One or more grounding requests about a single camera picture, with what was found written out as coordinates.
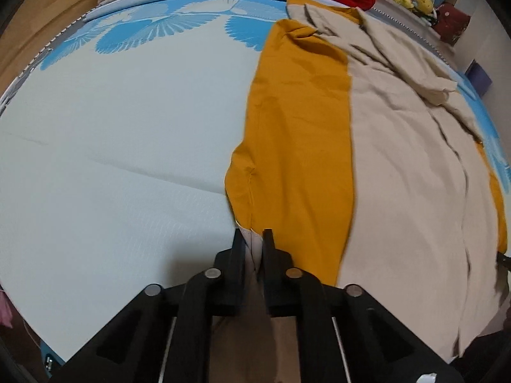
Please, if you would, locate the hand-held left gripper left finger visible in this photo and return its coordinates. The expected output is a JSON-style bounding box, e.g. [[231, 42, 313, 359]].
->
[[52, 229, 247, 383]]

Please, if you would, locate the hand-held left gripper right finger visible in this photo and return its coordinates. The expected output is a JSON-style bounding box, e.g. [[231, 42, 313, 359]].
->
[[259, 229, 464, 383]]

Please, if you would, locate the beige and orange hooded jacket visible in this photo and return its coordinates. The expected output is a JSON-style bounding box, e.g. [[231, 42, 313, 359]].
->
[[224, 0, 509, 359]]

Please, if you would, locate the white blue patterned mattress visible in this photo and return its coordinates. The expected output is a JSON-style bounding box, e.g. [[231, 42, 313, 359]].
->
[[0, 0, 511, 364]]

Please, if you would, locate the purple box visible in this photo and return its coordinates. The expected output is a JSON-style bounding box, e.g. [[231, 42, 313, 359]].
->
[[467, 60, 492, 97]]

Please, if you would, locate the pink fabric piece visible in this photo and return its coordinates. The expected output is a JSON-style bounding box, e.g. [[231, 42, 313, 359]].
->
[[0, 289, 15, 328]]

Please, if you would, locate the wooden bed frame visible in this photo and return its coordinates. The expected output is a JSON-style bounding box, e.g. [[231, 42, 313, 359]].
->
[[0, 0, 105, 93]]

